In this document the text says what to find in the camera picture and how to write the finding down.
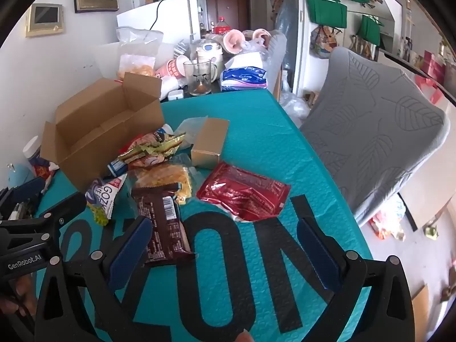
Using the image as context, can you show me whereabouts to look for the blue tissue pack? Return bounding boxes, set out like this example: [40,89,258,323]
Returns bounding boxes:
[220,67,268,92]

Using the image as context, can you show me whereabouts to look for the small kraft paper box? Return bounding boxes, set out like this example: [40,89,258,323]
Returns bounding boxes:
[190,117,230,170]

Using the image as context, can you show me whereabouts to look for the large red snack packet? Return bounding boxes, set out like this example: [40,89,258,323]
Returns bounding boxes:
[196,161,292,223]

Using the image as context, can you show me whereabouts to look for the blue white tablet tube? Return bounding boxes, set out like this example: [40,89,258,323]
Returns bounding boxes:
[107,124,175,178]

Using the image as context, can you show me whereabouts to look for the white fridge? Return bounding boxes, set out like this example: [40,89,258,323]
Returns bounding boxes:
[117,0,201,49]

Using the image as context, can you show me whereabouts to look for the clear plastic bags heap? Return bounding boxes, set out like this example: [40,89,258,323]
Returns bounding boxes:
[281,92,311,119]

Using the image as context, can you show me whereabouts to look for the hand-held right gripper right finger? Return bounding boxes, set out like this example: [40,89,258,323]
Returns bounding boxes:
[297,217,418,342]

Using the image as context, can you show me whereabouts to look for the gold framed wall panel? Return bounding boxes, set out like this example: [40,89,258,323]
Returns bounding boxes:
[25,3,65,38]

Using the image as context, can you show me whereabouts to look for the light blue round device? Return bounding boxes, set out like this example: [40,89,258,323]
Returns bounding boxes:
[7,164,36,190]

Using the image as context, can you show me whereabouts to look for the dark bottle with white lid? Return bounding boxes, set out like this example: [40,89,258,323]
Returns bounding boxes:
[23,136,44,162]

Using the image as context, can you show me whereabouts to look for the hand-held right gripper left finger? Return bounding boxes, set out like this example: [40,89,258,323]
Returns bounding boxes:
[34,216,154,342]

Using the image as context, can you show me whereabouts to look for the pink paper cup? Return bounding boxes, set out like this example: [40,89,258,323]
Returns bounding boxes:
[156,55,189,81]

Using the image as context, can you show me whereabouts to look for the brown cardboard box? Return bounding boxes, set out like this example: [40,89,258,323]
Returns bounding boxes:
[40,72,165,193]

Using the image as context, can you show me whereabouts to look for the translucent white plastic bag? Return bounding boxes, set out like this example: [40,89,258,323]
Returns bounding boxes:
[174,116,209,151]

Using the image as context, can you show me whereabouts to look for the cola bottle with red cap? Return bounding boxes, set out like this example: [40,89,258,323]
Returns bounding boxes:
[213,17,232,36]

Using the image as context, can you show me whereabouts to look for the white purple candy packet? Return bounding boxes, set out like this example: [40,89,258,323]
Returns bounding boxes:
[85,174,128,227]

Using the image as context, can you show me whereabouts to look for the black power cable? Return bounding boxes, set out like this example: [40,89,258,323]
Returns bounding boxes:
[152,0,169,33]

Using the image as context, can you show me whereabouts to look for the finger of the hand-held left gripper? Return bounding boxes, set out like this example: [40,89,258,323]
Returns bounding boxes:
[0,176,48,205]
[42,192,87,233]

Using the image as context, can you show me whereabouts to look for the colourful hanging fabric bag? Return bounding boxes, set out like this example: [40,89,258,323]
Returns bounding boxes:
[310,25,343,60]

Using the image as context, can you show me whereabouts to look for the person's left hand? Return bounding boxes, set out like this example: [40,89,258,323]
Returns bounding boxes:
[0,278,37,332]

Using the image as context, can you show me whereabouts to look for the brown chocolate snack packet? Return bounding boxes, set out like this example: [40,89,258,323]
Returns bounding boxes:
[131,182,197,266]

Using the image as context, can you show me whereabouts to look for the clear glass mug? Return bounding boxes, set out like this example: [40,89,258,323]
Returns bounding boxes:
[183,58,219,96]

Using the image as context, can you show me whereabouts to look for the red white snack wrapper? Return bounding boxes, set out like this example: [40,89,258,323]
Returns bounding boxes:
[33,160,60,182]

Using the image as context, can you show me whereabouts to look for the clear bag of orange crackers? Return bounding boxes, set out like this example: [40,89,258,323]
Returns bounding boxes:
[116,26,164,80]

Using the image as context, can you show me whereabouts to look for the green gold striped noodle packet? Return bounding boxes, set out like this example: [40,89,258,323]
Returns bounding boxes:
[117,132,188,170]

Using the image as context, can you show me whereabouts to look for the large green tote bag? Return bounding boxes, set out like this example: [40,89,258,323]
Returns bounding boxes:
[307,0,348,29]

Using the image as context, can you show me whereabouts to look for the teal printed table mat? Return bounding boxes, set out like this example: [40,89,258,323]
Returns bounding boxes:
[34,89,373,342]

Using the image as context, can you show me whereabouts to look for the brown door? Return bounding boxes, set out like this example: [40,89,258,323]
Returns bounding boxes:
[205,0,249,31]

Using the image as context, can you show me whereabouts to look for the clear packet of yellow crisps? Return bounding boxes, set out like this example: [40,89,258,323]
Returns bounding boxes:
[127,163,201,206]

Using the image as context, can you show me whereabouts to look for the pink boxes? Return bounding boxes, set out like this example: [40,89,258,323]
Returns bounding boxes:
[422,52,456,105]

